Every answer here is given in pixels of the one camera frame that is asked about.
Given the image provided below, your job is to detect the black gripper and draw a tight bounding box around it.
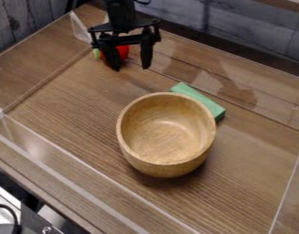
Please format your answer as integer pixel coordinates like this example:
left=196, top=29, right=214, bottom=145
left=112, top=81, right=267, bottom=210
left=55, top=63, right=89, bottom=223
left=88, top=18, right=162, bottom=71

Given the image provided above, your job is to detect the red plush fruit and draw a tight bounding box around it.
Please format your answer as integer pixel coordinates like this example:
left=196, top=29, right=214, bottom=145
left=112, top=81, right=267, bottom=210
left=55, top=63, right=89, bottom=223
left=92, top=46, right=130, bottom=61

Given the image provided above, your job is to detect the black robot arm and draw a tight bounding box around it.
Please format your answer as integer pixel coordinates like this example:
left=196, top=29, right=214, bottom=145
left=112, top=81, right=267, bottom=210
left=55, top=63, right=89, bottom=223
left=88, top=0, right=162, bottom=71

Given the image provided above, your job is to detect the green rectangular block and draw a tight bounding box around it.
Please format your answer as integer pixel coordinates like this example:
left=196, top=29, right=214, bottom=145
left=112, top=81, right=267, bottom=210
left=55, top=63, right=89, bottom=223
left=170, top=82, right=226, bottom=122

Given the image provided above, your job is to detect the wooden bowl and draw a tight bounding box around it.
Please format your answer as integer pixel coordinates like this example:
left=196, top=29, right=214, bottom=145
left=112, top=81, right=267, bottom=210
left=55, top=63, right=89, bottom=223
left=116, top=92, right=216, bottom=178

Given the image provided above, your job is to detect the black metal bracket with screw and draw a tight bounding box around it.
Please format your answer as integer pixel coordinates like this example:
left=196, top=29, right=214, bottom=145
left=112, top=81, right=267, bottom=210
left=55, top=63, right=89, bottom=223
left=21, top=205, right=89, bottom=234

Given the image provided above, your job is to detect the black cable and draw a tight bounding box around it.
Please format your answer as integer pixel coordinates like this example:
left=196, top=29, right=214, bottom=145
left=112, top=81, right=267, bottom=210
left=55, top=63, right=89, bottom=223
left=0, top=203, right=21, bottom=234

